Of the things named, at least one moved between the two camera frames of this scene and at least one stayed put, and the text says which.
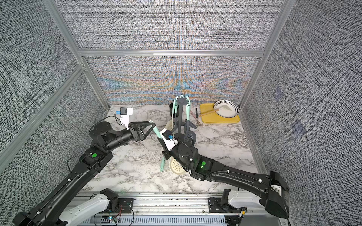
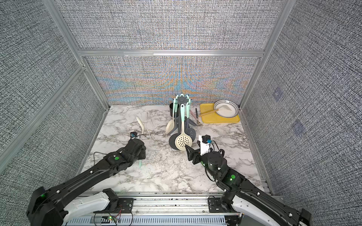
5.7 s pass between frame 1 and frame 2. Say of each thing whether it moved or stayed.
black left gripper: moved
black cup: stayed
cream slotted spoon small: moved
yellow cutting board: stayed
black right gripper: moved
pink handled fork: stayed
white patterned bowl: stayed
